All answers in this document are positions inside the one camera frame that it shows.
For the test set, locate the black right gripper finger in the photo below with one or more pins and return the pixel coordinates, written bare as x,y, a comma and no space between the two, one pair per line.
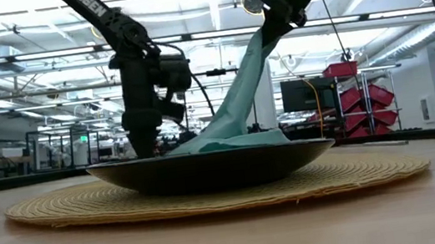
275,30

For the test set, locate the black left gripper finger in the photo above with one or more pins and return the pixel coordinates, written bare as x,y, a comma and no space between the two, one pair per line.
144,144

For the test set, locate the patterned ceramic bowl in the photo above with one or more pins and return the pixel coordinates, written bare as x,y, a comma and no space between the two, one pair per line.
207,171

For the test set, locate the teal cloth napkin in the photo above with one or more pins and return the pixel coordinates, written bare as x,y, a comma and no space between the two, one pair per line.
236,107

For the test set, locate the round woven yellow placemat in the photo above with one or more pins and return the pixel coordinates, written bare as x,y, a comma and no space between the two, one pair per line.
65,209

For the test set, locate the silver knife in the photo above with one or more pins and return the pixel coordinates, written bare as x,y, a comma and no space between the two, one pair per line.
384,144

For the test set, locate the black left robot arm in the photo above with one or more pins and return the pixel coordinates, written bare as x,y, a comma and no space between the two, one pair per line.
88,6

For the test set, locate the black monitor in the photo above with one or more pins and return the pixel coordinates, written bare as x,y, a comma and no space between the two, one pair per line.
302,96

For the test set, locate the shelf with red bins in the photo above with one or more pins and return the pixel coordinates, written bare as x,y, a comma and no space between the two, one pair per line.
380,94

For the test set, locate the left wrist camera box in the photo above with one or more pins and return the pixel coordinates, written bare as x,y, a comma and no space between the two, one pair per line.
175,73

